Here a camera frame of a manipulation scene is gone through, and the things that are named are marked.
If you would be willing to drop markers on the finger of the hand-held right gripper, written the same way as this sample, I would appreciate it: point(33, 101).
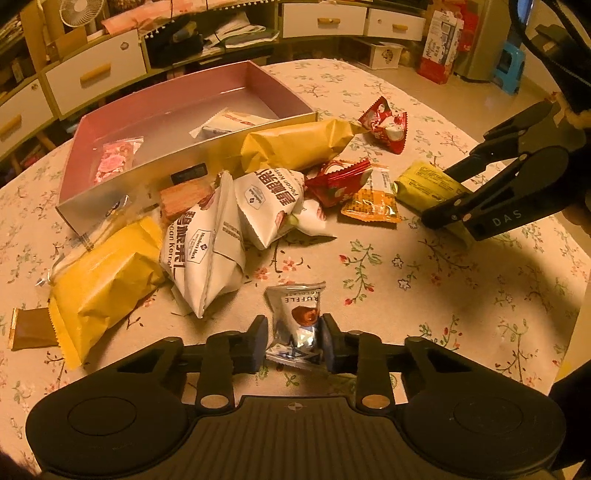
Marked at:
point(508, 134)
point(480, 189)

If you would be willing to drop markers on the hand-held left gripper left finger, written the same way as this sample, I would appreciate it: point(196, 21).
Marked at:
point(259, 344)

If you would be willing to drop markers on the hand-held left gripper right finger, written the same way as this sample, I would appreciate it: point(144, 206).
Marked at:
point(327, 344)

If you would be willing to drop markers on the silver chocolate truffle packet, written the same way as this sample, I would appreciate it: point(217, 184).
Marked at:
point(295, 304)

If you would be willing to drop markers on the small yellow snack packet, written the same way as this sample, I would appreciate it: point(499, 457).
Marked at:
point(425, 184)

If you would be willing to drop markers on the white pecan snack packet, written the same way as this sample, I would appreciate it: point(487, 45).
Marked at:
point(203, 258)
point(263, 203)

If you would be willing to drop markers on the orange and white snack packet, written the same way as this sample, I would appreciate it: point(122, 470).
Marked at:
point(369, 203)

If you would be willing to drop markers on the red and white snack packet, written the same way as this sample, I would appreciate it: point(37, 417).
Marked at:
point(383, 124)

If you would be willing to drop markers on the red foil candy packet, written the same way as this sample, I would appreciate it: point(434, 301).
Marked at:
point(332, 184)

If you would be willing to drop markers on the clear waffle biscuit packet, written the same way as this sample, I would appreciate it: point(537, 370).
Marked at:
point(180, 198)

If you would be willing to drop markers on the large yellow snack packet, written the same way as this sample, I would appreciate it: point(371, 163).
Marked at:
point(101, 286)
point(291, 143)

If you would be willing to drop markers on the clear long bread packet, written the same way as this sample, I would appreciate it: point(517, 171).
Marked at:
point(99, 233)

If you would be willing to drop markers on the gold bar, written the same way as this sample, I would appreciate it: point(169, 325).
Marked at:
point(32, 327)

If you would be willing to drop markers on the pink cardboard box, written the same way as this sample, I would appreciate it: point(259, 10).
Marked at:
point(184, 106)

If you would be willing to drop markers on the blue plastic stool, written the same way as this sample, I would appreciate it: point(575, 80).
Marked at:
point(510, 60)

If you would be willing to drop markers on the red gift bag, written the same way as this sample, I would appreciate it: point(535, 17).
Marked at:
point(438, 69)

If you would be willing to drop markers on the grey refrigerator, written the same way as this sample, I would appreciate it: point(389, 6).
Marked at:
point(485, 37)

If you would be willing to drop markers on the white printed storage box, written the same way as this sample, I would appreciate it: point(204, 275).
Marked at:
point(385, 55)

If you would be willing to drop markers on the small white drawer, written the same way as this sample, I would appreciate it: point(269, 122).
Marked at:
point(383, 23)

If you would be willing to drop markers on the small white snack packet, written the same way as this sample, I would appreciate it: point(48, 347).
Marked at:
point(226, 122)

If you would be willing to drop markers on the pink candy packet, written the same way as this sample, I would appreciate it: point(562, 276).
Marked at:
point(113, 159)

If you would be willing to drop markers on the wide white drawer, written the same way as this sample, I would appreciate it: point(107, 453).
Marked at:
point(300, 18)

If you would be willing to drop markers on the stack of papers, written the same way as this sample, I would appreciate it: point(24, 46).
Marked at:
point(240, 32)

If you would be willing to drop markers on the black bag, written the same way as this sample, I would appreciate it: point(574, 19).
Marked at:
point(175, 46)

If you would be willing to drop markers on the large white drawer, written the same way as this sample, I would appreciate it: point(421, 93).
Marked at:
point(69, 92)

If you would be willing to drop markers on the pink cloth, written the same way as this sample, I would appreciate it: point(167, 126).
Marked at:
point(134, 21)

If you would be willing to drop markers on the white electric fan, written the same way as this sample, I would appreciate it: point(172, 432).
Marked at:
point(81, 11)

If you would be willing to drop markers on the wooden shelf cabinet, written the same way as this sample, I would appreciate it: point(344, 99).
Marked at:
point(34, 32)

